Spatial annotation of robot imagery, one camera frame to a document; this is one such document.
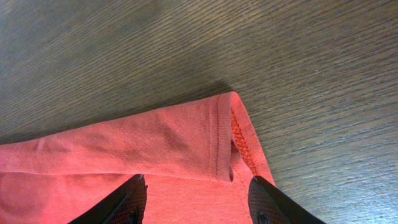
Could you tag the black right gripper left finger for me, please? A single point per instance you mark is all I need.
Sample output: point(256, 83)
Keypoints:
point(125, 205)

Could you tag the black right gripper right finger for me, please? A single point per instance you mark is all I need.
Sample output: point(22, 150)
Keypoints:
point(268, 205)

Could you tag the orange printed t-shirt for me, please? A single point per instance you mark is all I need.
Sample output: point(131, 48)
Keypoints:
point(197, 159)

